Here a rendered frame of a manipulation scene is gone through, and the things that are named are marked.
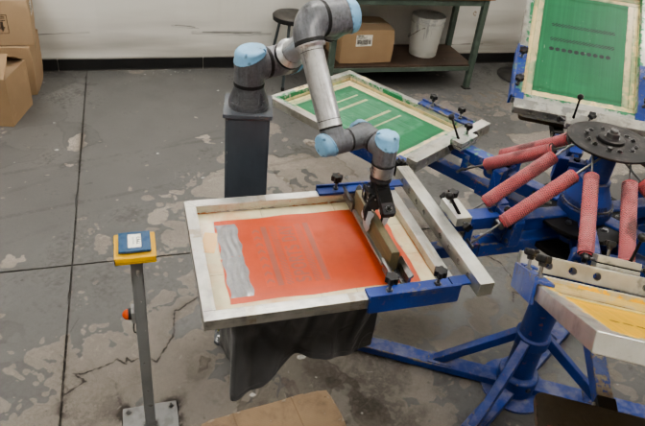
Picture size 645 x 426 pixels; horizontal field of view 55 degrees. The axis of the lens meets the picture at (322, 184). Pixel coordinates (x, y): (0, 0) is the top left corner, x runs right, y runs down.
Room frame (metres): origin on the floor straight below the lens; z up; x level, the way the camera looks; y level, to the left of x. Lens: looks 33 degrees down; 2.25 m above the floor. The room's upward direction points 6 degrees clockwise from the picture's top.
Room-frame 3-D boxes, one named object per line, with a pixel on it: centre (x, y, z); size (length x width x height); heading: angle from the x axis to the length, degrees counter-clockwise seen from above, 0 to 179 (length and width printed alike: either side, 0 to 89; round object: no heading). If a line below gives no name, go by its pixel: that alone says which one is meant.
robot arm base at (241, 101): (2.13, 0.32, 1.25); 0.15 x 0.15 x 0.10
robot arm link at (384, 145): (1.69, -0.18, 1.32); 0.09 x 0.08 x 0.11; 37
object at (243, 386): (1.38, -0.01, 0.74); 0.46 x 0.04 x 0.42; 110
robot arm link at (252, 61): (2.13, 0.31, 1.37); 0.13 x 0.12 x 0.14; 127
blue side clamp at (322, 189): (1.94, -0.13, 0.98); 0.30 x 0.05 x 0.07; 110
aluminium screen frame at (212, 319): (1.60, 0.01, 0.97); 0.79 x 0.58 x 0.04; 110
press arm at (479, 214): (1.79, -0.52, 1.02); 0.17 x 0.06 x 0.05; 110
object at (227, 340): (1.50, 0.28, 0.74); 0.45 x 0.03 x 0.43; 20
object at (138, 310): (1.52, 0.58, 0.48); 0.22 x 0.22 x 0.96; 20
